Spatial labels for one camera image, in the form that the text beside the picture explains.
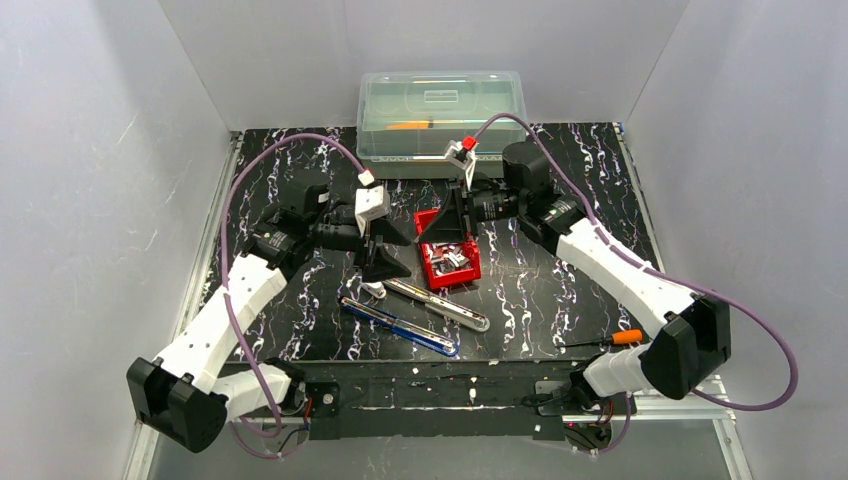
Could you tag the clear plastic storage box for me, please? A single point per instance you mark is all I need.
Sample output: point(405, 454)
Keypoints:
point(458, 103)

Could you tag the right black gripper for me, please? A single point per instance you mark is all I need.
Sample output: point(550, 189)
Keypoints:
point(462, 210)

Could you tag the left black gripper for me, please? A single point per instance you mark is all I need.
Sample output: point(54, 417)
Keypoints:
point(370, 242)

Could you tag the red plastic bin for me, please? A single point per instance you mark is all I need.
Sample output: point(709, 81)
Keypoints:
point(450, 280)

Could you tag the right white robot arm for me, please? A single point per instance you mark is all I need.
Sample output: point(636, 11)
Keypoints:
point(689, 333)

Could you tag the blue stapler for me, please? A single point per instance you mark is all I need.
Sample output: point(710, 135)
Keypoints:
point(402, 328)

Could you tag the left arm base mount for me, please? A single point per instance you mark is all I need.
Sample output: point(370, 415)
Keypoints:
point(311, 399)

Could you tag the orange tool inside box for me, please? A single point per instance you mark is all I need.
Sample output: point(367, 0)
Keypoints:
point(411, 125)

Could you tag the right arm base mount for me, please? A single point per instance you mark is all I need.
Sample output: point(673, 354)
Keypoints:
point(562, 398)

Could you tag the pile of staple strips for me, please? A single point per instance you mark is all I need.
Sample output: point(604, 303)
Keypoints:
point(447, 258)

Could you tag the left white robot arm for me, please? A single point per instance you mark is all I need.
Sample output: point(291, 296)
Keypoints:
point(208, 376)

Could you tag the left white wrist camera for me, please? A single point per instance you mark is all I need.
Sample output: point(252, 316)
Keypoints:
point(372, 201)

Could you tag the black silver stapler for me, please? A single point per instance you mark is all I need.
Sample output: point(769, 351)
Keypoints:
point(462, 315)

